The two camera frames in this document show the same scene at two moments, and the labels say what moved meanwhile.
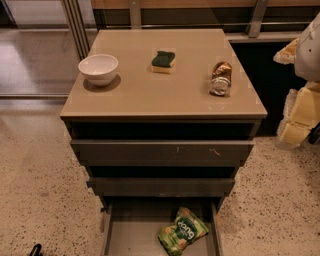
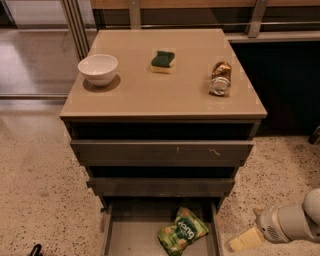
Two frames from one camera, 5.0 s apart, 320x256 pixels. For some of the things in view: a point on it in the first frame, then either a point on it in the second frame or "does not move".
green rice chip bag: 175,238 does not move
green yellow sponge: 163,62 does not move
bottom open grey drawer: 131,226 does not move
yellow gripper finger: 305,114 to 268,223
